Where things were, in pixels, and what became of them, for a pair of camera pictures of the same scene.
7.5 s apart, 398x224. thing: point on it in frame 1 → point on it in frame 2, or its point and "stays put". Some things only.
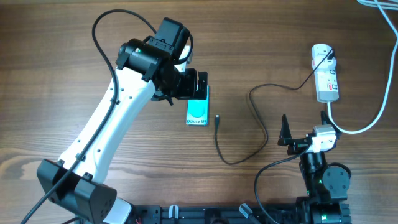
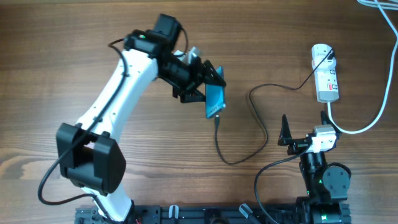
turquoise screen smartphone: (197, 111) → (215, 97)
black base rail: (212, 214) stays put
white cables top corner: (390, 5) stays put
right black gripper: (297, 145) stays put
